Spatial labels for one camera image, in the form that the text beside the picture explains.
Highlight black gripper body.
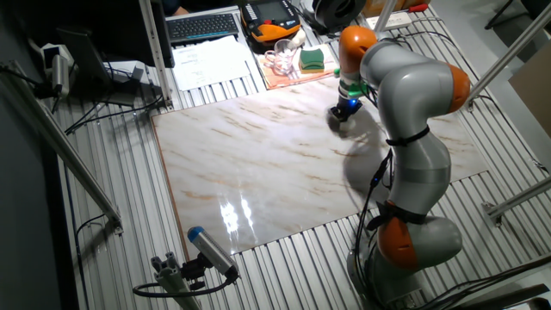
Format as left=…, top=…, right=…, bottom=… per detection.
left=330, top=96, right=363, bottom=121

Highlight green and yellow sponge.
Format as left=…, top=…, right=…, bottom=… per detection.
left=298, top=47, right=326, bottom=74

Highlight orange and white cloth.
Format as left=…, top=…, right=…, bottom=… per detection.
left=257, top=42, right=341, bottom=90

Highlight clear glass jug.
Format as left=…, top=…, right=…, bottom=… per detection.
left=263, top=38, right=299, bottom=78

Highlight white rounded object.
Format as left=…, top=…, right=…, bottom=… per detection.
left=287, top=28, right=307, bottom=47

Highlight black round reel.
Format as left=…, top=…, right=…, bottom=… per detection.
left=310, top=0, right=368, bottom=35

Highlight white power strip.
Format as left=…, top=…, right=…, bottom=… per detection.
left=365, top=11, right=413, bottom=31

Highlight brown cardboard box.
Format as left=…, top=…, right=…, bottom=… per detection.
left=361, top=0, right=431, bottom=18

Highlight orange and black teach pendant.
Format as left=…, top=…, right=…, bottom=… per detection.
left=239, top=0, right=302, bottom=44

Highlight white paper sheet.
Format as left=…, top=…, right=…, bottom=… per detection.
left=170, top=34, right=253, bottom=92

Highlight marble pattern board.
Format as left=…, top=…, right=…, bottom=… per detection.
left=150, top=54, right=490, bottom=262

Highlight black computer keyboard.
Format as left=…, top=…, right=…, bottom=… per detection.
left=165, top=12, right=240, bottom=45

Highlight brown cardboard panel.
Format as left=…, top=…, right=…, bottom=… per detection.
left=507, top=40, right=551, bottom=139

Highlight black office chair base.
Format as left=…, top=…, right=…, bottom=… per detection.
left=484, top=0, right=551, bottom=31

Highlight short aluminium profile stub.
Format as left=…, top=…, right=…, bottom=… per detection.
left=150, top=251, right=203, bottom=310

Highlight black flat bar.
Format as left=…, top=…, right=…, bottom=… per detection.
left=447, top=282, right=551, bottom=310

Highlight black monitor stand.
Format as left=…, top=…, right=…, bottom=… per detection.
left=55, top=26, right=152, bottom=108

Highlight black computer monitor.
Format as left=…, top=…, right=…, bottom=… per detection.
left=25, top=0, right=176, bottom=70

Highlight long slanted aluminium beam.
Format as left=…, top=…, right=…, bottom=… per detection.
left=0, top=59, right=124, bottom=236

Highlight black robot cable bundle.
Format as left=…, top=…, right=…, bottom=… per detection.
left=352, top=34, right=414, bottom=310

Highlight aluminium frame post by power strip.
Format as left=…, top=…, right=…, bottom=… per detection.
left=372, top=0, right=398, bottom=34

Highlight slanted aluminium beam with bracket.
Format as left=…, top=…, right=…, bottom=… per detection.
left=464, top=2, right=551, bottom=113

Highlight silver camera with blue cap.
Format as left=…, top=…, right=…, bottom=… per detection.
left=187, top=226, right=240, bottom=281

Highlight low aluminium beam with bracket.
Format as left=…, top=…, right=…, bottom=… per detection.
left=480, top=176, right=551, bottom=228

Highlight aluminium frame post by monitor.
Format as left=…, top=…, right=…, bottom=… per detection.
left=137, top=0, right=174, bottom=109

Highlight black camera clamp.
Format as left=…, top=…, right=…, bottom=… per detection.
left=180, top=253, right=212, bottom=292

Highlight black monitor cables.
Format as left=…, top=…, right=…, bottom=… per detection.
left=64, top=92, right=164, bottom=135

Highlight black camera cable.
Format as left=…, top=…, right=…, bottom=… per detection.
left=132, top=275, right=238, bottom=299

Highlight silver camera on white mount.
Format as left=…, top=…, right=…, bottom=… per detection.
left=40, top=42, right=73, bottom=98

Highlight thin black hanging cable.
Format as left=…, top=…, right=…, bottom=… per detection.
left=75, top=213, right=107, bottom=310

